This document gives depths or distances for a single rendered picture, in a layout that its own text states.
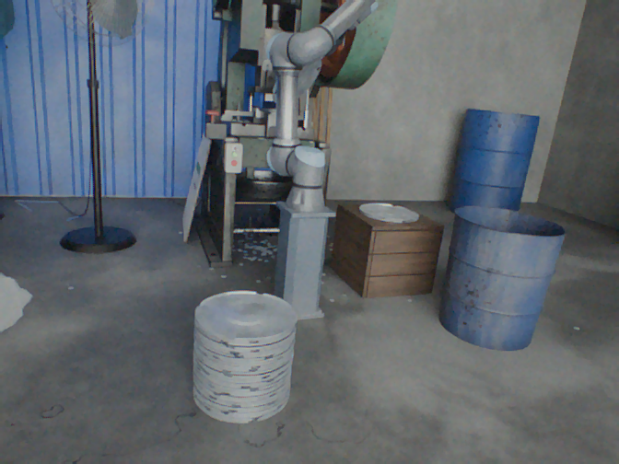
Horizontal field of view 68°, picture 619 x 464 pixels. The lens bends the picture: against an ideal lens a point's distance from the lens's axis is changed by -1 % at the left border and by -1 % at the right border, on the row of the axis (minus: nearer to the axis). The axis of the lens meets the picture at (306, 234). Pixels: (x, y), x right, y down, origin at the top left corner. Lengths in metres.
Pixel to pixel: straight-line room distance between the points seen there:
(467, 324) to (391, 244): 0.48
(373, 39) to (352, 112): 1.70
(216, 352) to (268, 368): 0.15
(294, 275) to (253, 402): 0.64
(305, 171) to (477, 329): 0.91
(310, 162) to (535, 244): 0.86
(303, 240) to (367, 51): 1.04
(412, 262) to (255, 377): 1.15
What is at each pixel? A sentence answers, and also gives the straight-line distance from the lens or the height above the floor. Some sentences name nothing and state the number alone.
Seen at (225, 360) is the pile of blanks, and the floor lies 0.20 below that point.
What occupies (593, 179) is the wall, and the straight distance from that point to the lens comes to 5.04.
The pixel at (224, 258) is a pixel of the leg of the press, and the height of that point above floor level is 0.04.
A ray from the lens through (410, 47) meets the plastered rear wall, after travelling 4.25.
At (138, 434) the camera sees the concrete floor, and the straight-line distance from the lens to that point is 1.38.
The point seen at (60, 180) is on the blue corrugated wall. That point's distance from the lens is 3.72.
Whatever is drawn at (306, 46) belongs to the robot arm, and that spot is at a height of 1.04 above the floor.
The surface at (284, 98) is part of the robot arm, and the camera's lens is 1.83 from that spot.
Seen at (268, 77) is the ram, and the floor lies 0.94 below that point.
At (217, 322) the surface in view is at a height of 0.26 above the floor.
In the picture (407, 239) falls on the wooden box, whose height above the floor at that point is 0.29.
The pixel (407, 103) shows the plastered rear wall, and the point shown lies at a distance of 4.26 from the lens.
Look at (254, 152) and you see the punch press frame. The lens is 2.33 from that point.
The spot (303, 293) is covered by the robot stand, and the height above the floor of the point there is 0.11.
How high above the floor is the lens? 0.89
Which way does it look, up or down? 17 degrees down
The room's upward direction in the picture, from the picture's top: 6 degrees clockwise
